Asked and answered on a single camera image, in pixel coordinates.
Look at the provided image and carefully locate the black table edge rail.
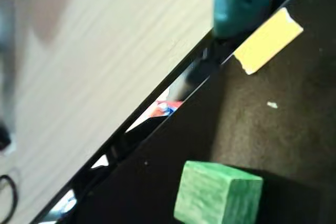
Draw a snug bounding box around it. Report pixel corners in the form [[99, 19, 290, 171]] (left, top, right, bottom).
[[31, 28, 218, 224]]

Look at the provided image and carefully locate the tan tape piece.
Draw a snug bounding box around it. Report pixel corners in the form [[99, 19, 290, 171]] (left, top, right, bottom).
[[233, 7, 305, 76]]

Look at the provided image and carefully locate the black floor object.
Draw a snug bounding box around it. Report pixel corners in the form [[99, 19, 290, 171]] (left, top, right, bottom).
[[0, 123, 13, 154]]

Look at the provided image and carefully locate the green wooden cube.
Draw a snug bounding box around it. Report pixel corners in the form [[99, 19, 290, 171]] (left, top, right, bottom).
[[173, 160, 264, 224]]

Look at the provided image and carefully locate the black floor cable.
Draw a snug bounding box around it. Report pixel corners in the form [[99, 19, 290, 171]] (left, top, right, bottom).
[[0, 174, 18, 223]]

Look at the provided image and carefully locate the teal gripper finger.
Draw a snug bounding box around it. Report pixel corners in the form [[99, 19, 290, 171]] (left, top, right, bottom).
[[213, 0, 291, 37]]

